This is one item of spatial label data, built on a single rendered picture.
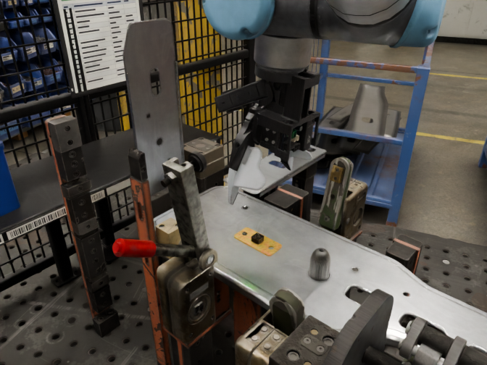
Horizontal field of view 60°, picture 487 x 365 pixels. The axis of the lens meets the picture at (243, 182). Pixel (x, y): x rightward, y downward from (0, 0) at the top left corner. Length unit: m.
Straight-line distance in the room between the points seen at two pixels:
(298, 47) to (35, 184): 0.62
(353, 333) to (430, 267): 0.91
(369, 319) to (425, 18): 0.25
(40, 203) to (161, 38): 0.38
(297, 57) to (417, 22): 0.19
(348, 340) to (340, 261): 0.38
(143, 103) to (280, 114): 0.32
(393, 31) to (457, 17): 7.89
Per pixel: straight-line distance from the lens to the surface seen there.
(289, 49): 0.55
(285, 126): 0.56
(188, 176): 0.53
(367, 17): 0.36
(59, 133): 0.77
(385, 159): 3.09
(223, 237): 0.76
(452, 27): 8.31
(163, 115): 0.86
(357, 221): 0.90
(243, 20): 0.43
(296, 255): 0.73
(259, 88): 0.60
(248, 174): 0.60
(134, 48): 0.79
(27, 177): 0.99
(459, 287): 1.23
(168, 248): 0.57
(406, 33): 0.41
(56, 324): 1.10
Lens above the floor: 1.45
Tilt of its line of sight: 29 degrees down
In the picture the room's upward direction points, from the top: straight up
